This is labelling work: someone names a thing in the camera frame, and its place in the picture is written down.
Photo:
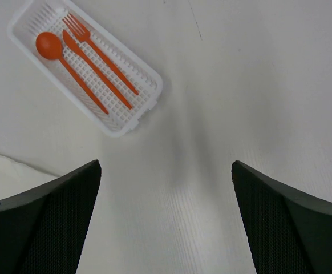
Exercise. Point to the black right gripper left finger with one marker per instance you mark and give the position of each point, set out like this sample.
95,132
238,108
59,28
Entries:
42,230

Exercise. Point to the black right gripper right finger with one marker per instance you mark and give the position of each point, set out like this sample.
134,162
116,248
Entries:
288,231

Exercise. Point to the white paper napkin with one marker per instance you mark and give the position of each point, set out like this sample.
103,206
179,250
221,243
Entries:
16,177

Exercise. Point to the orange plastic spoon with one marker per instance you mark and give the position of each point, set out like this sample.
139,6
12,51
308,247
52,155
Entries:
50,47

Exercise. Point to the orange plastic knife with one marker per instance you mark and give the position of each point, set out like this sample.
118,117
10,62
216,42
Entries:
70,42

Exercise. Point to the orange plastic fork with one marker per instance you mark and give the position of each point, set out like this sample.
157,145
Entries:
83,35

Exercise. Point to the small white cutlery tray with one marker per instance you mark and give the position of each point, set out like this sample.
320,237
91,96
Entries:
35,17

